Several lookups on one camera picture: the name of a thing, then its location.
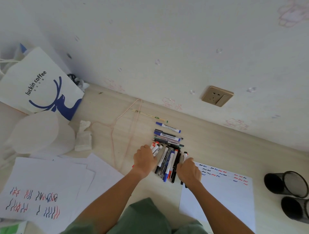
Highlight person's right hand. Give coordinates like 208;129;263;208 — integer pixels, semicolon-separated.
176;158;203;191

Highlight person's left hand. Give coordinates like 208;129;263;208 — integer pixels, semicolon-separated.
133;144;159;180

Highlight black slim pen silver tip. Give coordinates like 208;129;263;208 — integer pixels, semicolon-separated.
172;154;182;184
171;147;182;184

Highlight black click pen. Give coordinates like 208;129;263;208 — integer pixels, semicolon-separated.
154;142;180;149

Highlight white paper sheet with squiggles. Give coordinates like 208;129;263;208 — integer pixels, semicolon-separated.
178;161;256;233

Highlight black mesh cup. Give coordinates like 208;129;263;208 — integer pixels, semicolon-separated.
281;196;309;224
264;171;309;199

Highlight person's right forearm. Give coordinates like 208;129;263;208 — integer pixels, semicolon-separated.
186;181;255;234

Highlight person's left forearm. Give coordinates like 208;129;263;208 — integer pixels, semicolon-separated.
70;168;145;234

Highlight light wooden table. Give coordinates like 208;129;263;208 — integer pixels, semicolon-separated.
0;83;309;234

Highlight paper-wrapped chopsticks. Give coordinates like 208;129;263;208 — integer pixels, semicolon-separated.
131;109;168;122

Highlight green shirt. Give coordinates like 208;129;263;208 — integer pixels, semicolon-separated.
60;197;211;234

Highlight crumpled white tissue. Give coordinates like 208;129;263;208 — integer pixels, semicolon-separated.
74;120;93;152

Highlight white sheet with large scribbles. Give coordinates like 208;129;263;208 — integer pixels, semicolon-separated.
0;157;95;226

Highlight small white scrap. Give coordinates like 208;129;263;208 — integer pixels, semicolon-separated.
75;77;90;93

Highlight white rounded object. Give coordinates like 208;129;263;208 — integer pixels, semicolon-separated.
5;111;76;156

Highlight white plastic bag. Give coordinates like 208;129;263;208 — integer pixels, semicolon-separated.
0;47;85;121

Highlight clear printed packet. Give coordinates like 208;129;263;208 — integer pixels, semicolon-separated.
0;220;27;234

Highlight thin pink cord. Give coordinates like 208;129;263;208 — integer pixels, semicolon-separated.
90;98;143;169

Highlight gold wall socket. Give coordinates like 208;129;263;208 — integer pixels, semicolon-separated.
201;86;234;107

